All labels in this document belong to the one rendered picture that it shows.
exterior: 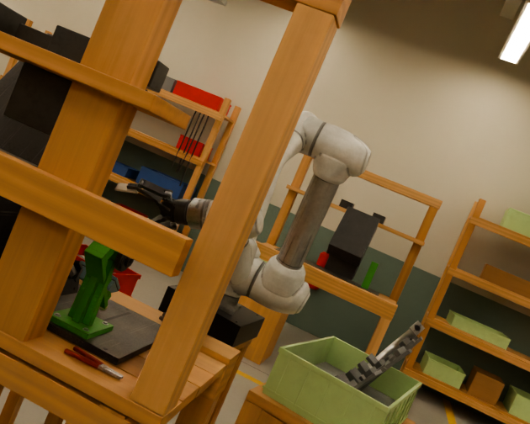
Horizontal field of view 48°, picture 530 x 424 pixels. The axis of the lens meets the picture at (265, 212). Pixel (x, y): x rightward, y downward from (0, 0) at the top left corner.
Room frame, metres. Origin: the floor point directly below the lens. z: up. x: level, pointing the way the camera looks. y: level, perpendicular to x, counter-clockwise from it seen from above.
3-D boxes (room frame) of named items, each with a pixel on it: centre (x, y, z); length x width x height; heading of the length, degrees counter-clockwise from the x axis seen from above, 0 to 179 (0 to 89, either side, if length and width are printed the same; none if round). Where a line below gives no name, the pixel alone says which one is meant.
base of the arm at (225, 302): (2.35, 0.06, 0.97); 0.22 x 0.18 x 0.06; 82
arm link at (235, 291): (2.34, 0.02, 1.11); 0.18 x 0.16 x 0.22; 82
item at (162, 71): (1.52, 0.45, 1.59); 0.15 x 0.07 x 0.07; 79
